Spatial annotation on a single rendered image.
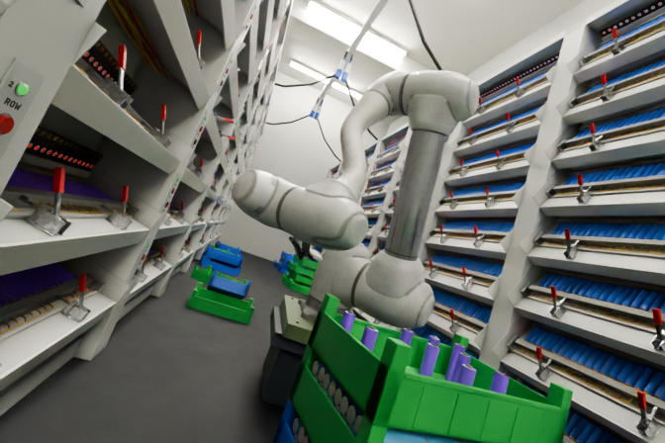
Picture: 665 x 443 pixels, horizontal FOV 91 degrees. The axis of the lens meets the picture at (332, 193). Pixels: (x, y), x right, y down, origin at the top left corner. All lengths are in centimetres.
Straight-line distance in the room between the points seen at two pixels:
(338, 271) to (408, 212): 29
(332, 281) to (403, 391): 72
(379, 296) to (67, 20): 88
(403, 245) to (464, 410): 60
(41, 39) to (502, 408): 61
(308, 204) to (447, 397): 38
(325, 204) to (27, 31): 44
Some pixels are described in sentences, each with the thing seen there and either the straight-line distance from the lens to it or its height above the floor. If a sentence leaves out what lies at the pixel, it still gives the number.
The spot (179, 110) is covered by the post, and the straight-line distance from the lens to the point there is 105.
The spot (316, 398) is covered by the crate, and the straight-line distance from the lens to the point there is 50.
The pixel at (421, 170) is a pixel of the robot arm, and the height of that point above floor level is 76.
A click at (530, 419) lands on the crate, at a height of 35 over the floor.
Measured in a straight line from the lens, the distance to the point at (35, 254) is 57.
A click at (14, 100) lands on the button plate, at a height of 49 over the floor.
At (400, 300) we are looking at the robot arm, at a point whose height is 40.
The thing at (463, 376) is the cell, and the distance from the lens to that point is 50.
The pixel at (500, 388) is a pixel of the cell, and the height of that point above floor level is 37.
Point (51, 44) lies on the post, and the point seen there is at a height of 55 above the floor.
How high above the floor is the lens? 46
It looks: 9 degrees up
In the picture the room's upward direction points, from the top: 20 degrees clockwise
